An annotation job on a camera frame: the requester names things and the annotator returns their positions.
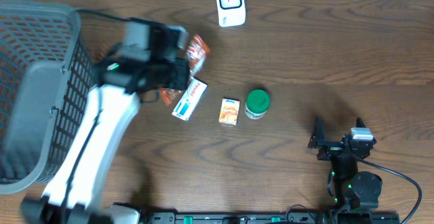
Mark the green lid jar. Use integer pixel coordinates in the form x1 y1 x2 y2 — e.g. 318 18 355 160
245 89 271 119

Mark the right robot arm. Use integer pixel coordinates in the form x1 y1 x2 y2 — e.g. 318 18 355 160
308 117 382 223

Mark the white Panadol box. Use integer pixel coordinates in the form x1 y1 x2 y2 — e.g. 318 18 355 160
172 77 208 121

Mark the orange tissue pack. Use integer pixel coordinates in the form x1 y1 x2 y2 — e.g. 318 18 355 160
218 98 240 126

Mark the grey plastic basket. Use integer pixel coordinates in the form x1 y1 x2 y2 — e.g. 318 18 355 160
1 0 94 194

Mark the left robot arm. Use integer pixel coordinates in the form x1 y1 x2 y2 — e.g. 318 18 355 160
21 18 190 223

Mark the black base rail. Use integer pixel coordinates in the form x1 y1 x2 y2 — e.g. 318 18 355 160
138 211 399 224

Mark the red Top candy wrapper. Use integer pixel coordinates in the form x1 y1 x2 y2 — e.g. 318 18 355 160
159 35 211 106

